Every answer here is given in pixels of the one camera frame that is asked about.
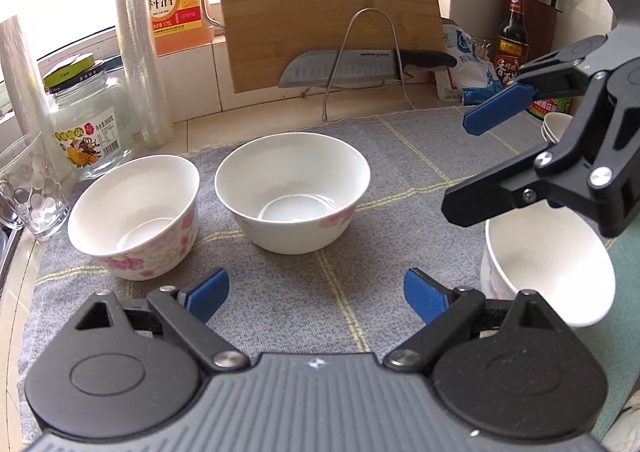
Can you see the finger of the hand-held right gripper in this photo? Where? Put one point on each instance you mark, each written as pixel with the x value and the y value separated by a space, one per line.
pixel 480 202
pixel 495 109

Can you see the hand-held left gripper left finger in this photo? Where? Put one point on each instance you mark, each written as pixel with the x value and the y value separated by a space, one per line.
pixel 210 293

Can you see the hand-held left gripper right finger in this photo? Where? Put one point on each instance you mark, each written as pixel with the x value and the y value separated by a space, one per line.
pixel 425 297

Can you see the small white cup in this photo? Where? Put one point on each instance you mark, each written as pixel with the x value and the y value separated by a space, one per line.
pixel 557 119

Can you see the white bowl pink floral print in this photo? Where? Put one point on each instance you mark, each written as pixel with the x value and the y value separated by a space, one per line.
pixel 135 212
pixel 545 272
pixel 290 182

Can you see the white and blue salt bag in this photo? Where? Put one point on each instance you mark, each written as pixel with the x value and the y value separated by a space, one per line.
pixel 467 62

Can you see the green-lidded sauce jar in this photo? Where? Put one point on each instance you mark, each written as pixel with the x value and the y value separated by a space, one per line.
pixel 550 107

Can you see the grey and teal checked cloth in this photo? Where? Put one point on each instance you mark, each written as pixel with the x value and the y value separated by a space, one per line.
pixel 350 272

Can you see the dark vinegar bottle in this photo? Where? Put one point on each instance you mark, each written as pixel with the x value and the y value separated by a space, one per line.
pixel 512 32

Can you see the dark red knife block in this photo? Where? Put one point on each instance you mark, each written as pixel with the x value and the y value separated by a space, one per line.
pixel 542 27

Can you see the bamboo cutting board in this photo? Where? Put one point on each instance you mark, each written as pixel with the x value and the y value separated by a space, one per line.
pixel 325 7

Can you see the glass jar with green lid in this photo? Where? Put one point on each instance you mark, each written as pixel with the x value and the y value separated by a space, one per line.
pixel 90 132

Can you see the clear drinking glass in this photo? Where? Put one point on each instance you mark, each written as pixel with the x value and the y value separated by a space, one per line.
pixel 30 197

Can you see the stack of clear plastic cups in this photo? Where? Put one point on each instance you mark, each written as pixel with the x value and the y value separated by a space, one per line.
pixel 140 57

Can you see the plastic wrap roll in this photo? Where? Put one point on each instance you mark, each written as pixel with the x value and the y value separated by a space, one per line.
pixel 20 82

